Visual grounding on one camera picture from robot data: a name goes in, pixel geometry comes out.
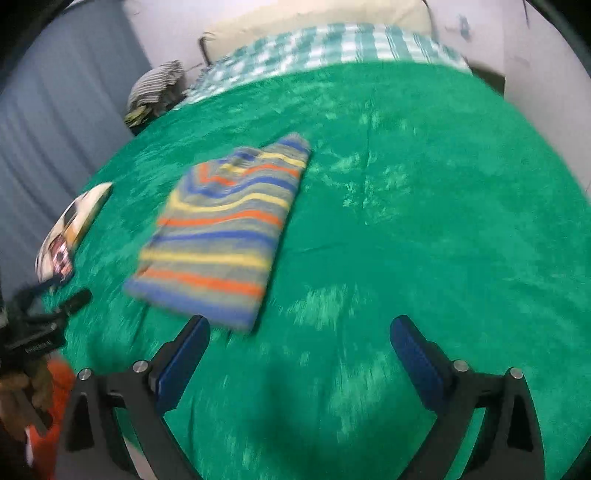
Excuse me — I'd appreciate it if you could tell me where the striped knit sweater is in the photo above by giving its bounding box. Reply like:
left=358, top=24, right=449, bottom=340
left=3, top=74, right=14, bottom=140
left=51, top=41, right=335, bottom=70
left=124, top=133, right=311, bottom=330

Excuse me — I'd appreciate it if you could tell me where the striped clothes pile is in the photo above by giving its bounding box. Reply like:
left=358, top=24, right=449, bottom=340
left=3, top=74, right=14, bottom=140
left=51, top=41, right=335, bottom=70
left=124, top=60, right=186, bottom=130

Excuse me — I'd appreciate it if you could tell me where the person's left hand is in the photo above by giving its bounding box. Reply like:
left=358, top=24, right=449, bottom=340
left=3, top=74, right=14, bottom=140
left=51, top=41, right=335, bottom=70
left=1, top=358, right=53, bottom=443

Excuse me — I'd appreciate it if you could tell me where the patterned beige cushion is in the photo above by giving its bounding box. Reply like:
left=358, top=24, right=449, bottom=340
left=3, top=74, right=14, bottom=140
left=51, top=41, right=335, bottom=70
left=35, top=182, right=113, bottom=283

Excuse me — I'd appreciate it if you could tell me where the orange fluffy garment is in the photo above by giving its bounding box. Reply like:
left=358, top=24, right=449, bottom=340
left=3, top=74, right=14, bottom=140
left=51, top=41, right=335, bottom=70
left=22, top=359, right=77, bottom=480

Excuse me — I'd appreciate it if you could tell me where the blue-grey curtain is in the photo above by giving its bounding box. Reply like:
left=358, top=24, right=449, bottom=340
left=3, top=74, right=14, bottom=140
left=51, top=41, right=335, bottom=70
left=1, top=1, right=150, bottom=295

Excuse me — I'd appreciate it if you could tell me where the green floral bedspread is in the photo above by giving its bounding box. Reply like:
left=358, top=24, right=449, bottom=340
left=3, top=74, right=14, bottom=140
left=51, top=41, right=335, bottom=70
left=63, top=63, right=590, bottom=479

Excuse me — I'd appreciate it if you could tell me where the cream pillow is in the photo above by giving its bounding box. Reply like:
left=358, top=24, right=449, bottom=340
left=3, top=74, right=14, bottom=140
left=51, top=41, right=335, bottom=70
left=198, top=0, right=433, bottom=64

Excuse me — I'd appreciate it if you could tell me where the white wardrobe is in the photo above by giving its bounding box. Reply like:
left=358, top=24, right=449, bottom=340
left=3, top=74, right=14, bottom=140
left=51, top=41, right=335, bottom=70
left=502, top=1, right=590, bottom=193

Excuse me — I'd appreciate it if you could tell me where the teal checkered blanket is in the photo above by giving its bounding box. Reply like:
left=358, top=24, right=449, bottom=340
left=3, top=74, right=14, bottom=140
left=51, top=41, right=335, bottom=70
left=181, top=23, right=471, bottom=105

